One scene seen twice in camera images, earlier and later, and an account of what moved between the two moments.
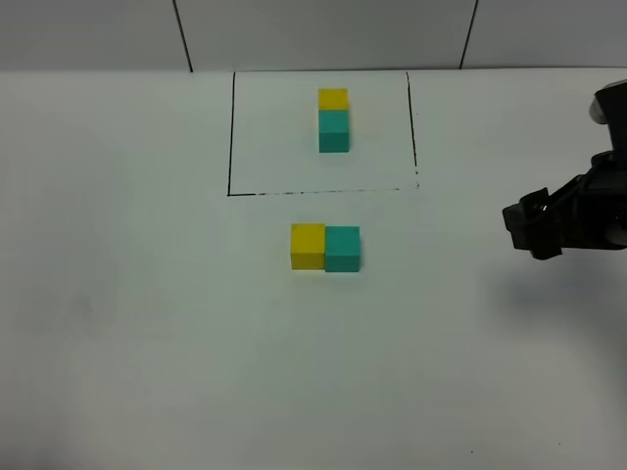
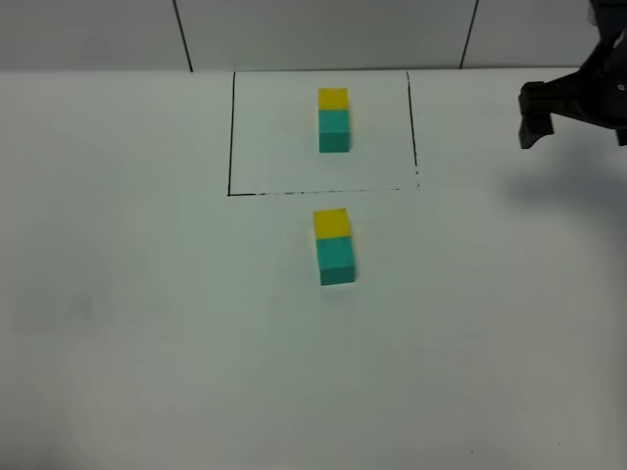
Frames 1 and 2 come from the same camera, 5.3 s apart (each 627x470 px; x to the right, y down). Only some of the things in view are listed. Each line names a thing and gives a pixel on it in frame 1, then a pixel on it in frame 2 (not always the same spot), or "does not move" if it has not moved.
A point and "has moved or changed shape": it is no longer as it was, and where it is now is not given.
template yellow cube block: x=332 y=99 does not move
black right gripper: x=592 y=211 to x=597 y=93
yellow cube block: x=309 y=246 to x=330 y=223
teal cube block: x=343 y=249 has moved or changed shape
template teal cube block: x=334 y=130 does not move
